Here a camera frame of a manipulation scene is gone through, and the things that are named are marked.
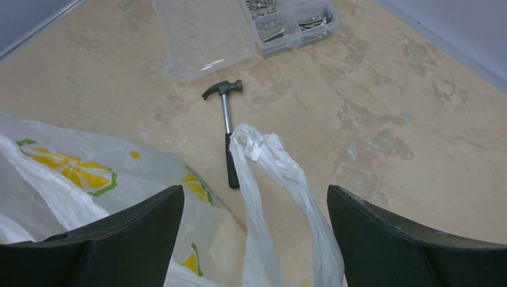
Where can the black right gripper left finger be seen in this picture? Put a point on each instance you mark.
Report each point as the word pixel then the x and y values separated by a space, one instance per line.
pixel 132 247

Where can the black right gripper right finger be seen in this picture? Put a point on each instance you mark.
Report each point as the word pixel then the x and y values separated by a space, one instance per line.
pixel 382 248

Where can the clear plastic screw box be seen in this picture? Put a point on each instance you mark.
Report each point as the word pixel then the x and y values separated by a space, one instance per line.
pixel 203 37

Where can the small black handled hammer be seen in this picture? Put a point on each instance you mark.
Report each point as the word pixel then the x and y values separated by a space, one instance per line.
pixel 224 89

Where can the white plastic bag lemon print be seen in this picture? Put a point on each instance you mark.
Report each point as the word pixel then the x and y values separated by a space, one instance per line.
pixel 55 179

